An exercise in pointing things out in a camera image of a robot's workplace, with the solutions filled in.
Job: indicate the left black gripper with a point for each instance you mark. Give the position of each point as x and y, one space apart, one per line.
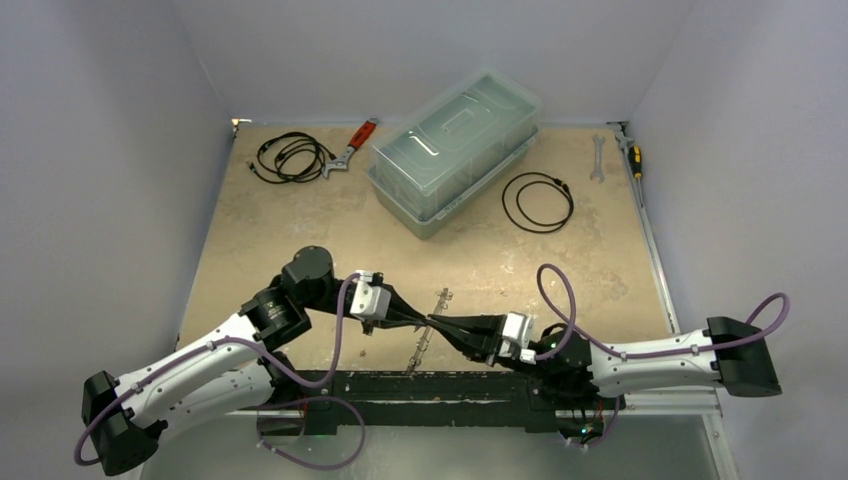
401 312

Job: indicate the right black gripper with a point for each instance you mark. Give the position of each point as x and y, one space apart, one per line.
487 336

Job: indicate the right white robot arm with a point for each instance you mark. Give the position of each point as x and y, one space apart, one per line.
727 354

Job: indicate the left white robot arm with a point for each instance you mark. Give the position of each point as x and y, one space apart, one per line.
124 415

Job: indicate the clear plastic storage box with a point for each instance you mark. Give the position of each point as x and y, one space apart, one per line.
446 153

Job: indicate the silver open-end spanner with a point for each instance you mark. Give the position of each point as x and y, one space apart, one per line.
597 174

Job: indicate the yellow black screwdriver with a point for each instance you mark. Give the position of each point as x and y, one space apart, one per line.
635 162

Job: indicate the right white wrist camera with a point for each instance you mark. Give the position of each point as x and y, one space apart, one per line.
514 338

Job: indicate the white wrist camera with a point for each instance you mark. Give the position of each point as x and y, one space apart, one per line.
371 299
514 338

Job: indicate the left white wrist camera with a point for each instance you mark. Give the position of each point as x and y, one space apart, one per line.
371 299

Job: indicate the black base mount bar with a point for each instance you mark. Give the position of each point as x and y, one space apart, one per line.
442 399

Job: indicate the red handled adjustable wrench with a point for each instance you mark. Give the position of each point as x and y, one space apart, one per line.
341 163

